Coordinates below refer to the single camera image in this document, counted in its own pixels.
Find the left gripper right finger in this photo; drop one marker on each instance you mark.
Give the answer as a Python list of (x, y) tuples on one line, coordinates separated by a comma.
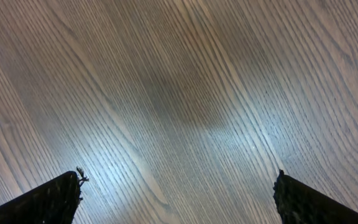
[(298, 203)]

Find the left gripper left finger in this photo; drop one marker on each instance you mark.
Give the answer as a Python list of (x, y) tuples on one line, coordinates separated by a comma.
[(55, 201)]

